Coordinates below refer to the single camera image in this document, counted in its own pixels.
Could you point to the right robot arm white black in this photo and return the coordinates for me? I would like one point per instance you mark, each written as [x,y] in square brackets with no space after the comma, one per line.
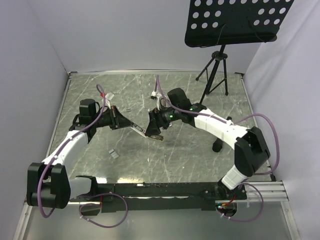
[249,145]

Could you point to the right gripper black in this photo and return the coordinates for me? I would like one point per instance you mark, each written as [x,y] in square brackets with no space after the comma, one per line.
[156,115]

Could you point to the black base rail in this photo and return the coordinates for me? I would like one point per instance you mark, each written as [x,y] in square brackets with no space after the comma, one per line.
[172,196]

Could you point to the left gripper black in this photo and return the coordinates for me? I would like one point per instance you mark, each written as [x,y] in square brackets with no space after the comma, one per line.
[118,120]

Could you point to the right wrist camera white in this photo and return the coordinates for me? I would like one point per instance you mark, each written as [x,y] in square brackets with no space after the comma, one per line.
[160,102]

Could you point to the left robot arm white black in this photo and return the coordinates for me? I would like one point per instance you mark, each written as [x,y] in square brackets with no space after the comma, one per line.
[48,184]

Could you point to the black music stand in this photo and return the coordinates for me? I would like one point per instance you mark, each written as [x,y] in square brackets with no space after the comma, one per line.
[222,23]

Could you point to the grey staple strips pile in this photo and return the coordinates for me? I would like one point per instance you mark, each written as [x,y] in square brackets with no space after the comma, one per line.
[113,153]

